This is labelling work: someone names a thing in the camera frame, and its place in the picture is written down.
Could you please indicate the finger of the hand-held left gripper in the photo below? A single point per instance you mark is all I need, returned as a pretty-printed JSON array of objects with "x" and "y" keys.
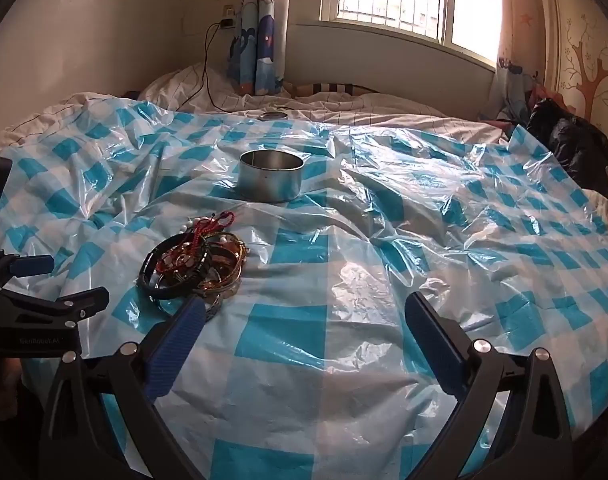
[
  {"x": 64, "y": 305},
  {"x": 34, "y": 265}
]

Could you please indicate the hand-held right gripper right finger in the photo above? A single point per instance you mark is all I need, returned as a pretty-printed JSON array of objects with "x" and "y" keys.
[{"x": 433, "y": 345}]

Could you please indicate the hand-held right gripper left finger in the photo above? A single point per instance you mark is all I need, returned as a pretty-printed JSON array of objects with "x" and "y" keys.
[{"x": 179, "y": 340}]

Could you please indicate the silver bangle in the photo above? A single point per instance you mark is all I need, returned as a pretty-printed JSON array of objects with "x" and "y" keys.
[{"x": 213, "y": 311}]

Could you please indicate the black bangle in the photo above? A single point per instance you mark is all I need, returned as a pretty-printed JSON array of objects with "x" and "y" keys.
[{"x": 144, "y": 267}]

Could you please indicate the round metal tin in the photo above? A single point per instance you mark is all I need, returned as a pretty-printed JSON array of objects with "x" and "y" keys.
[{"x": 271, "y": 180}]

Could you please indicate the blue checkered plastic sheet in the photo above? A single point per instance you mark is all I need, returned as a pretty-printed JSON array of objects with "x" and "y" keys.
[{"x": 334, "y": 260}]

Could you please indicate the black plastic bag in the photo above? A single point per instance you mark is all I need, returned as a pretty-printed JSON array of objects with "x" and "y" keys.
[{"x": 568, "y": 145}]

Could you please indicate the round metal tin lid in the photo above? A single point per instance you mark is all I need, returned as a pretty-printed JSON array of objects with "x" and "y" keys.
[{"x": 273, "y": 116}]

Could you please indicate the pale cartoon curtain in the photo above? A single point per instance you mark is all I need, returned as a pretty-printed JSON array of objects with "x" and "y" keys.
[{"x": 508, "y": 85}]

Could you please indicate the blue cartoon curtain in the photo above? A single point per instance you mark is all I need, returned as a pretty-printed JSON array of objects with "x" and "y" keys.
[{"x": 264, "y": 35}]

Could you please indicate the wall socket with charger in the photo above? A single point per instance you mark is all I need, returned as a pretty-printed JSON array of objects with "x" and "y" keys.
[{"x": 227, "y": 22}]

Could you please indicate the tree wall sticker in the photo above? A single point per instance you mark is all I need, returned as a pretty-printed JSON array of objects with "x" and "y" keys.
[{"x": 591, "y": 75}]

